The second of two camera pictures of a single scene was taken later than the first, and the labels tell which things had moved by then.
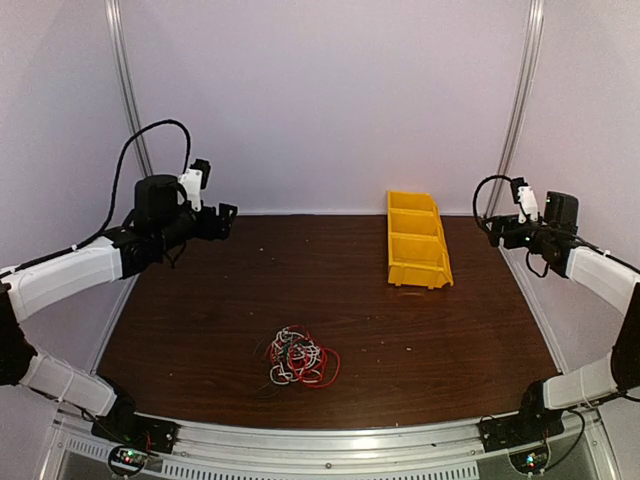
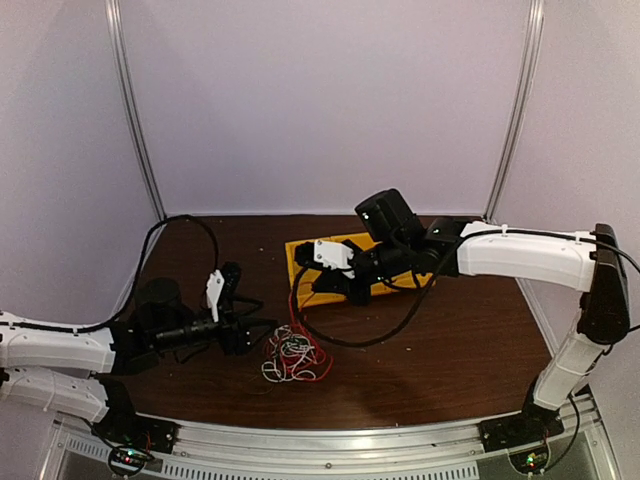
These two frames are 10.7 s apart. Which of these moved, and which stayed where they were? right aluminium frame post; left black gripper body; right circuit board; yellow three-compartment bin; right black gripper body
Moved: yellow three-compartment bin; left black gripper body; right black gripper body
Stayed: right circuit board; right aluminium frame post
